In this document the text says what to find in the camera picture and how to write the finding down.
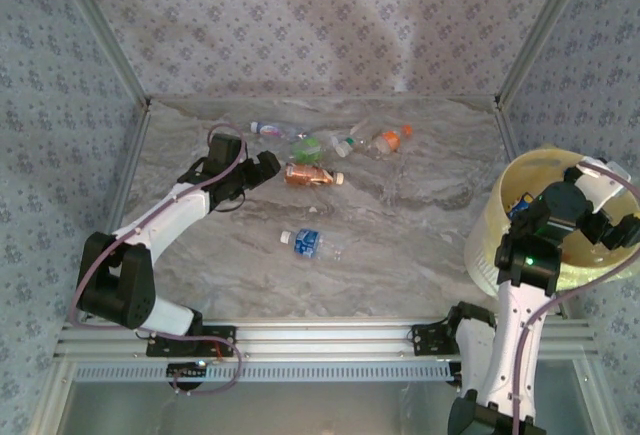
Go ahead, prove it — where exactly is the purple label clear bottle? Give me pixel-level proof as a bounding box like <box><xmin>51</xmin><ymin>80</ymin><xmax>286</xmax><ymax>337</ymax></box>
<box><xmin>249</xmin><ymin>121</ymin><xmax>306</xmax><ymax>140</ymax></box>

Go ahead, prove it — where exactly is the brown tea bottle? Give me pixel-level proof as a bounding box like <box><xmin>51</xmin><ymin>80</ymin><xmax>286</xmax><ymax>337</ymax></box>
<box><xmin>283</xmin><ymin>163</ymin><xmax>346</xmax><ymax>189</ymax></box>

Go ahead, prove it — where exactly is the blue label water bottle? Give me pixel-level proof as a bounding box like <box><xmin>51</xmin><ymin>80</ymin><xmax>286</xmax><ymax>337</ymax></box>
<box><xmin>279</xmin><ymin>227</ymin><xmax>345</xmax><ymax>262</ymax></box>

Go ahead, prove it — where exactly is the orange label bottle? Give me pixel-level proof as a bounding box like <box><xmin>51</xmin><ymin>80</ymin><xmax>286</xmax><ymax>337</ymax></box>
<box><xmin>369</xmin><ymin>124</ymin><xmax>414</xmax><ymax>156</ymax></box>

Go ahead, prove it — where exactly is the white plastic bin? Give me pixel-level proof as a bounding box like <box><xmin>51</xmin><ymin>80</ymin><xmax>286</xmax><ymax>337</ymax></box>
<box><xmin>462</xmin><ymin>232</ymin><xmax>504</xmax><ymax>300</ymax></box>

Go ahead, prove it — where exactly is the green plastic bottle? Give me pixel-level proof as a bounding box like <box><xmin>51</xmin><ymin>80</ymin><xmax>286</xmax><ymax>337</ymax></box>
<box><xmin>289</xmin><ymin>135</ymin><xmax>324</xmax><ymax>165</ymax></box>

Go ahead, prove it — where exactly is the clear bottle, white cap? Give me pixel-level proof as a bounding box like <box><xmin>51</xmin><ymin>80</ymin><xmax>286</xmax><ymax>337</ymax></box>
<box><xmin>330</xmin><ymin>134</ymin><xmax>355</xmax><ymax>159</ymax></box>

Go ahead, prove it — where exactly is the left controller circuit board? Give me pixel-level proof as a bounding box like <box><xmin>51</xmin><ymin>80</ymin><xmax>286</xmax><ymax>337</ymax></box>
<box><xmin>167</xmin><ymin>362</ymin><xmax>209</xmax><ymax>390</ymax></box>

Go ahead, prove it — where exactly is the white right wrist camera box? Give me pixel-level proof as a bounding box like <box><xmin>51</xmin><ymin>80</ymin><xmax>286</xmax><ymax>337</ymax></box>
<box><xmin>572</xmin><ymin>157</ymin><xmax>632</xmax><ymax>216</ymax></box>

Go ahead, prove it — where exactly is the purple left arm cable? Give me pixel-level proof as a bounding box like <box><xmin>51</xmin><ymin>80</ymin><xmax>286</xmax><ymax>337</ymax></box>
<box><xmin>67</xmin><ymin>123</ymin><xmax>249</xmax><ymax>341</ymax></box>

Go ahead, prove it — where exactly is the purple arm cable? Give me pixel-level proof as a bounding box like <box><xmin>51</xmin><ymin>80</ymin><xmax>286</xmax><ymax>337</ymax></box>
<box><xmin>67</xmin><ymin>123</ymin><xmax>249</xmax><ymax>341</ymax></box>
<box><xmin>509</xmin><ymin>162</ymin><xmax>640</xmax><ymax>435</ymax></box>

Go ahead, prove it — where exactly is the aluminium left side rail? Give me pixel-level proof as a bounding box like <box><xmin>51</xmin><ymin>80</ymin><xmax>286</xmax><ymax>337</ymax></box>
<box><xmin>24</xmin><ymin>102</ymin><xmax>154</xmax><ymax>435</ymax></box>

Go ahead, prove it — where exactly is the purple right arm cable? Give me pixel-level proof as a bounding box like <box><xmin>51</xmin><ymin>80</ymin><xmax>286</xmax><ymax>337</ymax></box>
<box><xmin>509</xmin><ymin>162</ymin><xmax>640</xmax><ymax>435</ymax></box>

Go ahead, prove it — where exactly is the aluminium right side rail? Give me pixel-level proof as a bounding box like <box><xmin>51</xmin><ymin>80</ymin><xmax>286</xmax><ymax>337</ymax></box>
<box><xmin>492</xmin><ymin>97</ymin><xmax>609</xmax><ymax>435</ymax></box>

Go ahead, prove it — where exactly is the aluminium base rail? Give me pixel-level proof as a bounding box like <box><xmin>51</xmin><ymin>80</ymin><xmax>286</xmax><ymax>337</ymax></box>
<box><xmin>52</xmin><ymin>318</ymin><xmax>599</xmax><ymax>360</ymax></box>

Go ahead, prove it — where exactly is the aluminium left corner post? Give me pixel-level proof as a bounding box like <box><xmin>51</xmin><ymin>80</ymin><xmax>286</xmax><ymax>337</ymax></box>
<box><xmin>52</xmin><ymin>0</ymin><xmax>152</xmax><ymax>107</ymax></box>

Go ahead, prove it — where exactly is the aluminium corner post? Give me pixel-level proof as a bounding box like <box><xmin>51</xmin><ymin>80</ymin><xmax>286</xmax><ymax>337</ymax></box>
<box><xmin>493</xmin><ymin>0</ymin><xmax>597</xmax><ymax>106</ymax></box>
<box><xmin>52</xmin><ymin>0</ymin><xmax>152</xmax><ymax>107</ymax></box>

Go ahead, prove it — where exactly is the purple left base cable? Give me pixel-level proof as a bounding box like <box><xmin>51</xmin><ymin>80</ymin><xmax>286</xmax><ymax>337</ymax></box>
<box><xmin>171</xmin><ymin>340</ymin><xmax>245</xmax><ymax>397</ymax></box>

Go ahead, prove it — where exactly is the grey slotted cable duct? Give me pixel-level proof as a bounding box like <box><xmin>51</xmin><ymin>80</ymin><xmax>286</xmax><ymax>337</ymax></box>
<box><xmin>73</xmin><ymin>358</ymin><xmax>464</xmax><ymax>384</ymax></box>

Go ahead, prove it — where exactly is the aluminium right corner post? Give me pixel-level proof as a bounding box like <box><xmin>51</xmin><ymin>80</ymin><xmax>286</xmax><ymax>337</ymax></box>
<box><xmin>493</xmin><ymin>0</ymin><xmax>597</xmax><ymax>106</ymax></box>

